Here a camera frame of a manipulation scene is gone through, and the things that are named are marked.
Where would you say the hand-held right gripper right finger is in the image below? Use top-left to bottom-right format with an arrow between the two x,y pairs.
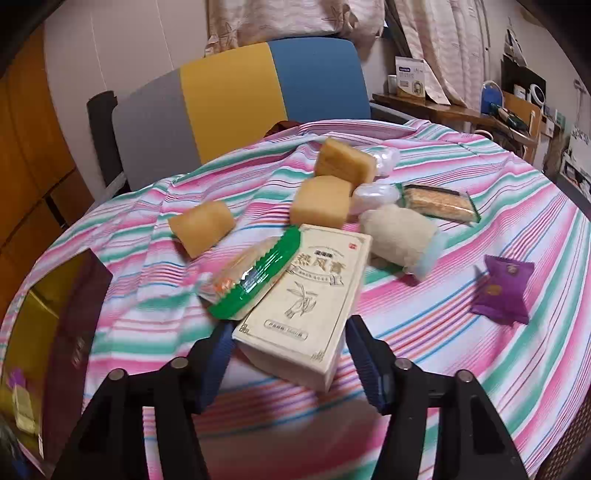
346,316 -> 527,480

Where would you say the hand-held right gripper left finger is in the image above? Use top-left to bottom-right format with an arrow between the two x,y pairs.
51,320 -> 236,480

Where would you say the beige cardboard box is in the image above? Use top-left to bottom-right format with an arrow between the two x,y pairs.
232,223 -> 373,393

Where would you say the green-edged cracker packet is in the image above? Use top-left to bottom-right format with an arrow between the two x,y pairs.
198,226 -> 302,321

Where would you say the yellow cake packet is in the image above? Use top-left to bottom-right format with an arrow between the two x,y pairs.
314,137 -> 377,185
289,175 -> 354,230
167,200 -> 236,259

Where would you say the white rice roll packet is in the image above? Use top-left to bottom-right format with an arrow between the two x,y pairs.
359,204 -> 448,281

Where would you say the gold tin box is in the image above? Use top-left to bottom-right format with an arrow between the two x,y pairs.
0,249 -> 114,462

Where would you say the green white snack packet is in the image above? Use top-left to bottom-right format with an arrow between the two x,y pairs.
11,385 -> 38,435

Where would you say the pink green striped tablecloth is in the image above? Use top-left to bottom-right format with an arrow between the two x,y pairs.
0,117 -> 591,480

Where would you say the pearly white snack packet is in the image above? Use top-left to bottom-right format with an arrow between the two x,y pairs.
349,182 -> 400,215

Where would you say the green wrapped cracker bar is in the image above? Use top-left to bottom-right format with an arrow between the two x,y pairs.
399,183 -> 482,225

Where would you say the clear wrapped candy rear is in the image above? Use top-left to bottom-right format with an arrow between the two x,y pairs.
372,145 -> 402,178

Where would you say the dark red cloth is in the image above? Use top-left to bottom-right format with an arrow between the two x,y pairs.
265,119 -> 301,137

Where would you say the grey yellow blue chair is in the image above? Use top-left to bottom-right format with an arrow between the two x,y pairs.
113,38 -> 416,192

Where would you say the wooden side table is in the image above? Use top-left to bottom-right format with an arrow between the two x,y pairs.
372,92 -> 541,153

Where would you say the wooden wardrobe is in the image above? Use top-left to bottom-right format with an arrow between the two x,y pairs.
0,28 -> 95,296

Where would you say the blue round object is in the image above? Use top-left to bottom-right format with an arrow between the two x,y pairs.
480,80 -> 503,116

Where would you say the white blue carton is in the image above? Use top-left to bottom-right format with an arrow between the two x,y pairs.
394,56 -> 428,99

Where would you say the wooden crate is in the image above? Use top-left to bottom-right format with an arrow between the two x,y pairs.
501,91 -> 542,153

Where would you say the black box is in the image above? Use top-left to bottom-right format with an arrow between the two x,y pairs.
501,58 -> 547,100

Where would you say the striped white curtain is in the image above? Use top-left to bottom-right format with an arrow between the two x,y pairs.
392,0 -> 490,107

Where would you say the floral beige curtain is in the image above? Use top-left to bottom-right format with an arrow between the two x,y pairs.
205,0 -> 386,58

